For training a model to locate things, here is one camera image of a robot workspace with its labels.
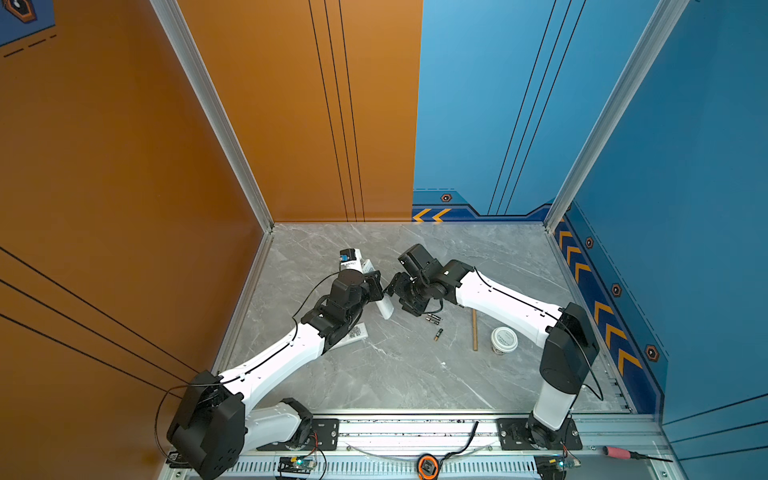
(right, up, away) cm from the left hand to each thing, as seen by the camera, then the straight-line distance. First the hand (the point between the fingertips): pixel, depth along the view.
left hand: (381, 271), depth 81 cm
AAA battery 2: (+16, -17, +13) cm, 27 cm away
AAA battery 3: (+17, -20, +9) cm, 27 cm away
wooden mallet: (+28, -19, +10) cm, 35 cm away
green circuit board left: (-20, -46, -10) cm, 51 cm away
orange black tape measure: (+11, -43, -14) cm, 47 cm away
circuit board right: (+42, -46, -10) cm, 63 cm away
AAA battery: (+17, -15, +13) cm, 26 cm away
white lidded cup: (+34, -19, +2) cm, 39 cm away
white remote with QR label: (-8, -19, +8) cm, 22 cm away
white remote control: (+1, -9, 0) cm, 9 cm away
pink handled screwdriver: (+57, -42, -11) cm, 71 cm away
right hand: (+1, -8, 0) cm, 8 cm away
